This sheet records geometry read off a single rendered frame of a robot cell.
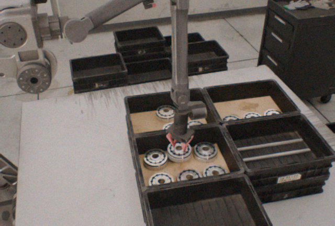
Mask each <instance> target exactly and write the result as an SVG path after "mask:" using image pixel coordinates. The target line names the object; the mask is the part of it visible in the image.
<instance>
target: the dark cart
mask: <svg viewBox="0 0 335 226"><path fill-rule="evenodd" d="M291 1H295V2H297V1H298V0H268V3H267V9H266V15H265V22H264V28H263V34H262V37H261V39H262V40H261V44H260V50H259V56H258V62H257V66H258V65H267V66H268V68H269V69H270V70H271V71H273V72H274V73H275V74H276V75H277V76H278V77H279V78H280V80H281V81H282V82H283V83H284V84H286V85H287V86H288V87H289V88H290V89H291V91H292V92H293V93H294V94H295V95H296V96H297V97H299V98H300V99H301V100H303V99H309V98H315V97H320V96H321V98H320V101H321V102H322V103H323V104H326V103H327V102H329V101H330V99H331V96H332V94H335V8H330V9H329V10H325V9H320V8H316V7H315V8H312V7H308V8H307V9H306V10H305V9H291V10H288V9H286V8H284V7H283V6H286V5H289V3H290V2H291ZM302 1H306V3H307V2H309V1H310V0H301V2H302ZM329 1H331V0H329ZM334 1H335V0H334Z"/></svg>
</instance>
